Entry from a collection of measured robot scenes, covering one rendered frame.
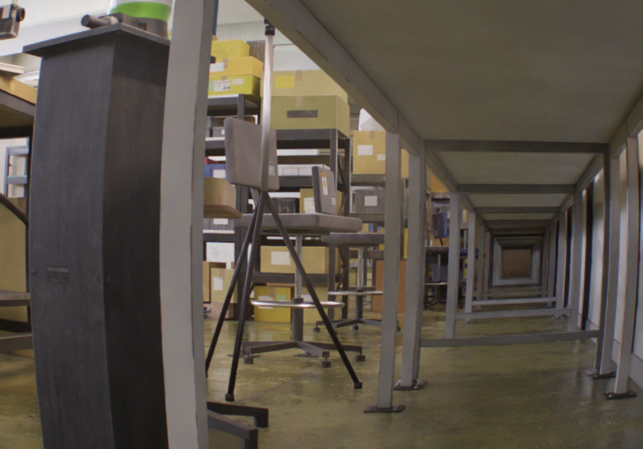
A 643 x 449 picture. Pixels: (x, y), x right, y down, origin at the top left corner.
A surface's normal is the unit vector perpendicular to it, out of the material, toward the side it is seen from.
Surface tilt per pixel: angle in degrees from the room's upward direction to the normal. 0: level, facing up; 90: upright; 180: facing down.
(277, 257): 90
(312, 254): 90
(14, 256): 90
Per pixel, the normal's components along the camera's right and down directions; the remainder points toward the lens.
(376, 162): -0.21, -0.08
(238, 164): 0.88, -0.12
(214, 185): 0.60, -0.05
